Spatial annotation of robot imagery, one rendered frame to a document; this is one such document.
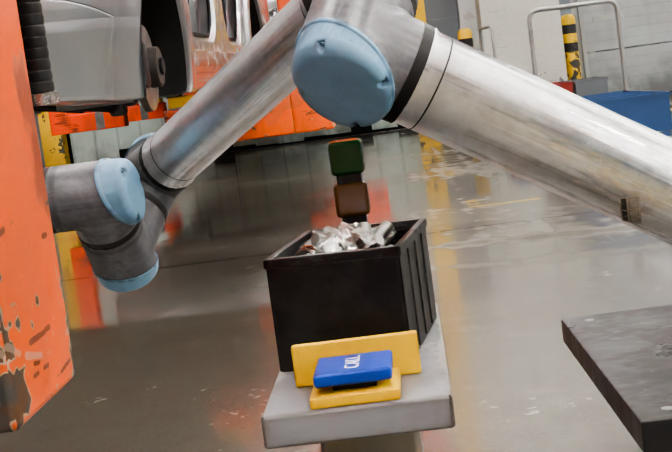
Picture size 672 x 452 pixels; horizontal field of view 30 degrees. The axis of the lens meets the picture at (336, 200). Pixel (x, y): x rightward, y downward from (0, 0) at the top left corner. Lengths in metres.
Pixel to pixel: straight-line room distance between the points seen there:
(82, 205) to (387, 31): 0.54
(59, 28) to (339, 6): 2.76
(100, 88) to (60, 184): 2.47
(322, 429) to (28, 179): 0.34
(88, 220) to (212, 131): 0.20
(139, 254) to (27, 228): 0.79
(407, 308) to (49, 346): 0.39
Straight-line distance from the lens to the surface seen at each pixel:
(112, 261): 1.76
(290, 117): 5.07
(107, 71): 4.16
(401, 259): 1.23
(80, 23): 4.10
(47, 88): 1.65
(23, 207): 0.98
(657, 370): 1.71
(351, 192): 1.47
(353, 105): 1.35
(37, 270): 0.99
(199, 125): 1.70
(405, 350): 1.19
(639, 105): 6.92
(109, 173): 1.68
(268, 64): 1.58
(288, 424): 1.12
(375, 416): 1.11
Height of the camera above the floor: 0.74
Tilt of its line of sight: 6 degrees down
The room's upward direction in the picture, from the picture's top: 8 degrees counter-clockwise
